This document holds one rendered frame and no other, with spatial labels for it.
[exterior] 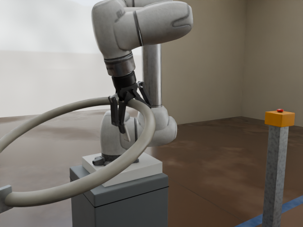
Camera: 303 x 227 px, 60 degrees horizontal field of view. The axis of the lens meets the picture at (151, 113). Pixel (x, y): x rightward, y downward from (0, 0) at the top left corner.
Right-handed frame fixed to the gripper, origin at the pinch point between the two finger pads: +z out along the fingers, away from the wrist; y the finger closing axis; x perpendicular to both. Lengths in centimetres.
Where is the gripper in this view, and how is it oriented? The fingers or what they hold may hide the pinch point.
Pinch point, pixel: (136, 127)
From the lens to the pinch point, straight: 91.6
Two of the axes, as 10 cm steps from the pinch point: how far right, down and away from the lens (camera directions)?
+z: 2.0, 8.8, 4.4
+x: 6.7, 2.0, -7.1
